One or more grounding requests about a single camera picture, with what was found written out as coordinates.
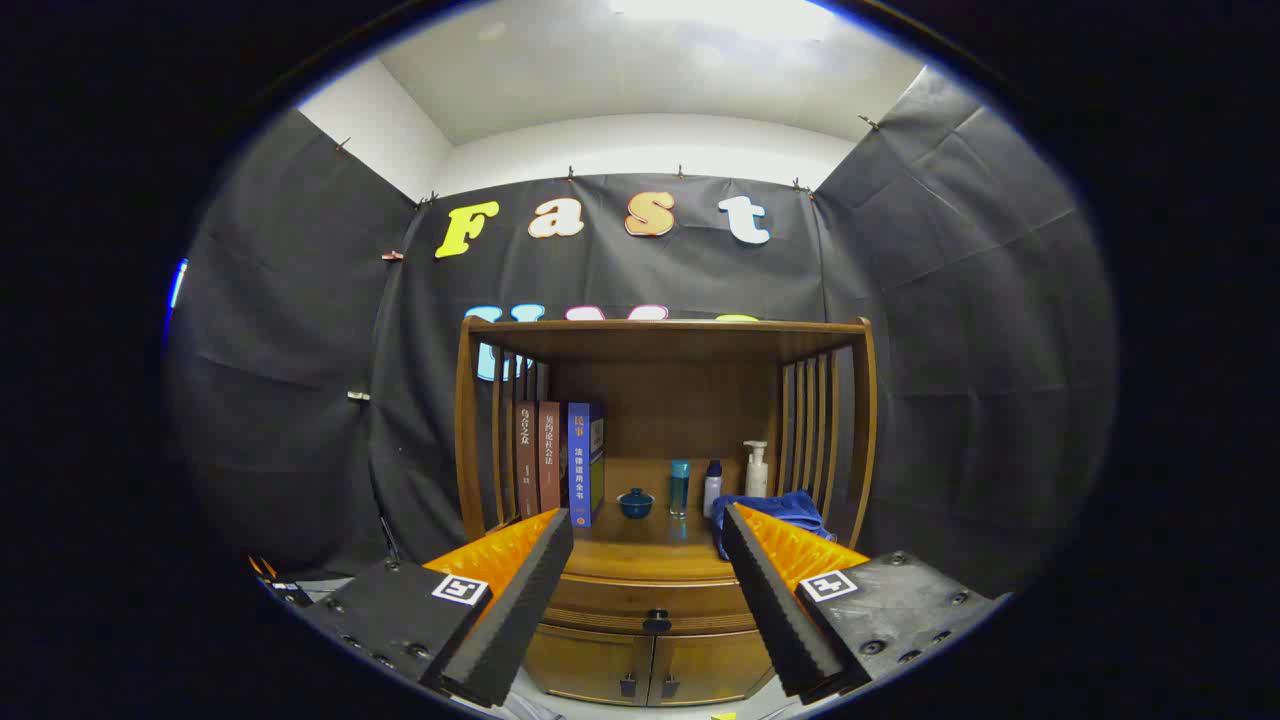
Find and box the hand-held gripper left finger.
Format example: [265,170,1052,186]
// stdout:
[298,508,576,709]

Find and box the dark brown book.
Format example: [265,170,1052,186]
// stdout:
[515,401,541,519]

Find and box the wooden drawer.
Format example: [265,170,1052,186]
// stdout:
[540,575,761,636]

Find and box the thick blue book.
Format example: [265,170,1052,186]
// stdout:
[567,402,605,528]

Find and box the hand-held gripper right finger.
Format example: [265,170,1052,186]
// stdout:
[720,503,1006,706]

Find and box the reddish brown book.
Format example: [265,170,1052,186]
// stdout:
[538,401,563,513]

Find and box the wooden cabinet door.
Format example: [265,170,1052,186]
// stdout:
[523,622,656,706]
[648,628,776,706]

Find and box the wooden cabinet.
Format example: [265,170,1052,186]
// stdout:
[455,316,879,709]

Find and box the folded blue towel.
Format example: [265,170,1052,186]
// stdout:
[711,490,836,561]

